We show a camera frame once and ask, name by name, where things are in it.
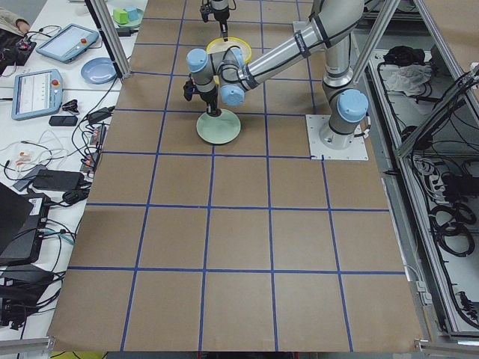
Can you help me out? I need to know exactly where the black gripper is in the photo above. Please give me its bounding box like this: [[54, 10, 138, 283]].
[[200, 0, 230, 41], [183, 80, 221, 115]]

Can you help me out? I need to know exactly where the yellow steamer top layer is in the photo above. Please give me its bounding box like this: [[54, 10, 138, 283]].
[[206, 37, 252, 64]]

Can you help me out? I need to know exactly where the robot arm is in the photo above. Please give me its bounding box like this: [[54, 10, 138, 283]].
[[183, 1, 364, 144], [199, 0, 236, 42]]

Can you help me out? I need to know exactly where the light green plate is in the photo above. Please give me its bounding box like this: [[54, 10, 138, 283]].
[[196, 109, 241, 144]]

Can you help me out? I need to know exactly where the light blue block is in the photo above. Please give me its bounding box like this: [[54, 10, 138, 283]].
[[124, 6, 139, 22]]

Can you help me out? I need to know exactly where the green block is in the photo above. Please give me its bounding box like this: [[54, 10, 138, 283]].
[[112, 8, 129, 25]]

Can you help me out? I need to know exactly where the blue plate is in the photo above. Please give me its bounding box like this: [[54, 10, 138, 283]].
[[80, 57, 117, 85]]

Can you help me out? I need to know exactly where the black phone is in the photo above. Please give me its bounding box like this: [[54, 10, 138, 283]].
[[49, 115, 78, 127]]

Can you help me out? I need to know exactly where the teach pendant tablet upper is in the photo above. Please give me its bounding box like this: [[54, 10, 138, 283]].
[[36, 24, 100, 63]]

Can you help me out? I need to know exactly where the teach pendant tablet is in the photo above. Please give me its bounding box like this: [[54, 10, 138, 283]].
[[11, 69, 63, 121], [36, 24, 100, 63]]

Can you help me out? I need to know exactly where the teach pendant tablet lower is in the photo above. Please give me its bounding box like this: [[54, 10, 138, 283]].
[[11, 69, 63, 121]]

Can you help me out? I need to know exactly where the black power brick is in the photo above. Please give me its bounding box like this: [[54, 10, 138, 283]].
[[32, 169, 84, 191]]

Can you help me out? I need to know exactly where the white crumpled cloth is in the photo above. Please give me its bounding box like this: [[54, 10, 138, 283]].
[[385, 64, 433, 96]]

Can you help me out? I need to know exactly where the black laptop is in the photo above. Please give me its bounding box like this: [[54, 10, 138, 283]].
[[1, 184, 50, 266]]

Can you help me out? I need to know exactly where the aluminium frame post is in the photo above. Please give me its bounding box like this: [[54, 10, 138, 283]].
[[85, 0, 131, 80]]

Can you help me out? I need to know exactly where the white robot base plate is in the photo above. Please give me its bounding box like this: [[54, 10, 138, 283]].
[[305, 114, 369, 162]]

